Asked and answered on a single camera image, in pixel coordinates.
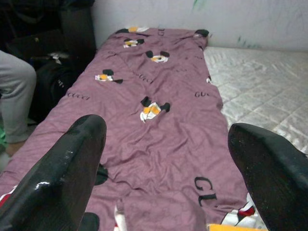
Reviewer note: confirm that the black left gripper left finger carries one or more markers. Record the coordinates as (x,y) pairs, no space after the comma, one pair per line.
(55,180)

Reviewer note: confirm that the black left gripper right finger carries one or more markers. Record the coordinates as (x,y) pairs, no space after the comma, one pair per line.
(276,183)

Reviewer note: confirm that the person bare foot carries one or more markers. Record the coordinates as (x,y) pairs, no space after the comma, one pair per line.
(12,149)

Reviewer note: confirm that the black backpack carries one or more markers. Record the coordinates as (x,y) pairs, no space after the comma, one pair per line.
(55,91)

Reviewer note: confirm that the person leg grey trousers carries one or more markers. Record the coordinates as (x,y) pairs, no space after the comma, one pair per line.
(16,96)

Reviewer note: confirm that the white quilted mattress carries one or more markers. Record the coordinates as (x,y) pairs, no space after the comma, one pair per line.
(260,84)

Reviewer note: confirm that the purple cartoon print blanket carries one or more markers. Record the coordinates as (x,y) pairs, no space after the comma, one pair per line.
(163,144)

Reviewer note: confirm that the dark bedside cabinet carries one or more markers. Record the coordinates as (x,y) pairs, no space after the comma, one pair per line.
(77,29)

